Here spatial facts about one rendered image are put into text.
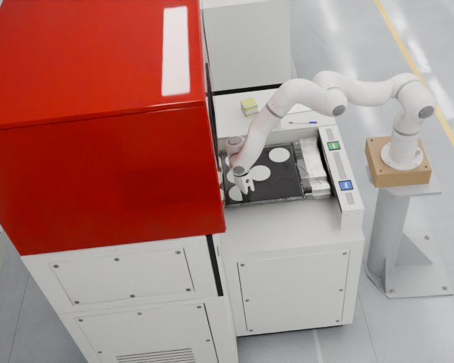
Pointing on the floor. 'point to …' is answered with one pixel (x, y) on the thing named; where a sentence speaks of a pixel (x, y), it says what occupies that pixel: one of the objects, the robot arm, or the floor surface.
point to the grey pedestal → (403, 247)
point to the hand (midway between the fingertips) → (246, 196)
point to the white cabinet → (293, 288)
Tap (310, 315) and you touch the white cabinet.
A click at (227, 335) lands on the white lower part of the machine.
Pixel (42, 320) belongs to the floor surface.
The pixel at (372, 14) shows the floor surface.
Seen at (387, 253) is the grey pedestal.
